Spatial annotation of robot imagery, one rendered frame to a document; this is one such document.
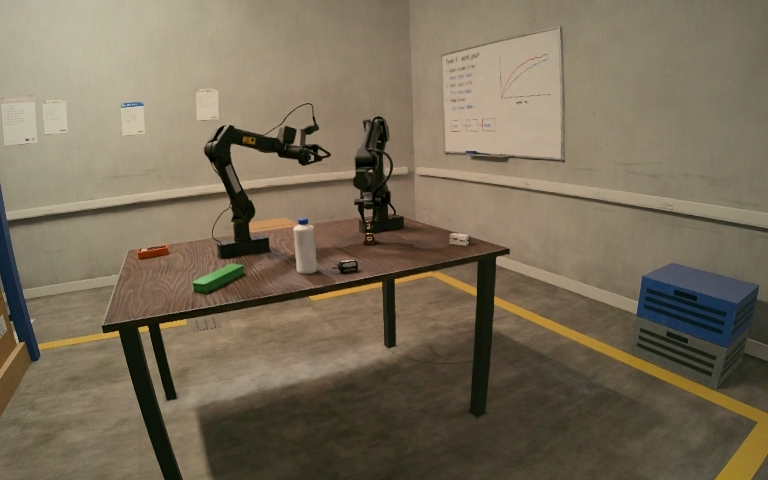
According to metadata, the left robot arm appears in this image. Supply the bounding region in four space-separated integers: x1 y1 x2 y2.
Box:
353 119 404 223

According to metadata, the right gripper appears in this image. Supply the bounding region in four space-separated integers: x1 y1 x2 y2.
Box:
288 125 331 166

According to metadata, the orange rectangular block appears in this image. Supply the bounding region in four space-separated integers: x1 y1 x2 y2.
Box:
138 245 169 259

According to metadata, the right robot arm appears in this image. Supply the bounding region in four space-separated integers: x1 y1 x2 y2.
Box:
204 125 297 248

